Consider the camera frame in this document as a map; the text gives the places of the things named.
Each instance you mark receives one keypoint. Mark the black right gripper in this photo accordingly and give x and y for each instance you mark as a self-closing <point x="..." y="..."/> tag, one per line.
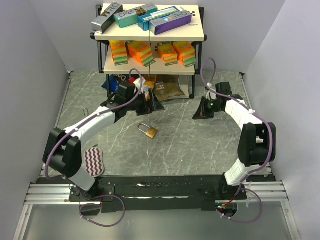
<point x="202" y="113"/>

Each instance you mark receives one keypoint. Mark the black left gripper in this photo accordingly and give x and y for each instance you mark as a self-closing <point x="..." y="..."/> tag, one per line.
<point x="156" y="105"/>

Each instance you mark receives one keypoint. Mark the small brass padlock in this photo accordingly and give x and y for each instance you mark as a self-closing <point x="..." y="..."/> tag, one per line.
<point x="86" y="112"/>

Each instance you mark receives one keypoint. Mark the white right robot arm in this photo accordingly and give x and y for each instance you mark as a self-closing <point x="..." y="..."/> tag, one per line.
<point x="257" y="143"/>

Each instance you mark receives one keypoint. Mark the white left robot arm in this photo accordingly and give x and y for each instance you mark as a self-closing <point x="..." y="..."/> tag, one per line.
<point x="64" y="147"/>

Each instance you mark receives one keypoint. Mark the brown paper snack bag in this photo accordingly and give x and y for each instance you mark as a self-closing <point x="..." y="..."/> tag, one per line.
<point x="166" y="87"/>

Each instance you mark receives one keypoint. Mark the large brass padlock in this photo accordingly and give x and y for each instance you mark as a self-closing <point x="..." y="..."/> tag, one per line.
<point x="149" y="131"/>

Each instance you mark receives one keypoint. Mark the blue Doritos chip bag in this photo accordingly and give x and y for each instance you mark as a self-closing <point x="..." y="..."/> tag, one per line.
<point x="113" y="81"/>

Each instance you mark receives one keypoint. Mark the sponge pack centre right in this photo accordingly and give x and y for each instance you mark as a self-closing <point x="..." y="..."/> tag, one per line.
<point x="167" y="53"/>

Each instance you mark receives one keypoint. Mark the sponge pack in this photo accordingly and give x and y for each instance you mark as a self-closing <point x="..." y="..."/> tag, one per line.
<point x="186" y="53"/>
<point x="167" y="53"/>
<point x="141" y="52"/>
<point x="119" y="52"/>

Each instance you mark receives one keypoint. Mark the sponge pack centre left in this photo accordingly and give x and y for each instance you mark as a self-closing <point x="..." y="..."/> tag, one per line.
<point x="141" y="52"/>

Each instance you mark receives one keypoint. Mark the sponge pack far right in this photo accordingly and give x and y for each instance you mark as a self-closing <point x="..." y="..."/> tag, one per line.
<point x="186" y="53"/>

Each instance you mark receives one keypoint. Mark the sponge pack far left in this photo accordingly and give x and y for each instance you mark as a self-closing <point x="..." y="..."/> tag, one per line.
<point x="119" y="52"/>

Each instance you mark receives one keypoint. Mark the purple striped sponge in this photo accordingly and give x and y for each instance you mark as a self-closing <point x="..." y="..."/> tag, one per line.
<point x="93" y="159"/>

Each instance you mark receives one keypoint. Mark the blue teal box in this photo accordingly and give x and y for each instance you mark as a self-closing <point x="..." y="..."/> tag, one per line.
<point x="143" y="20"/>

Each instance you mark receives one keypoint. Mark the purple RiO box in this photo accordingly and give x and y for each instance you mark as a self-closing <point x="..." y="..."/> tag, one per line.
<point x="170" y="22"/>

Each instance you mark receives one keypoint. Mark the teal RiO box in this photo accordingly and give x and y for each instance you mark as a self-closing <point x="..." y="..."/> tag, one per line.
<point x="130" y="17"/>

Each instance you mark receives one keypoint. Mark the silver RiO box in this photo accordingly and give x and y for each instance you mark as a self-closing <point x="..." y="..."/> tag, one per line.
<point x="102" y="22"/>

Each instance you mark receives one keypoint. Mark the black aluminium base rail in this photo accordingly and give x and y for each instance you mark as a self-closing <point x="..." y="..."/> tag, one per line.
<point x="160" y="192"/>

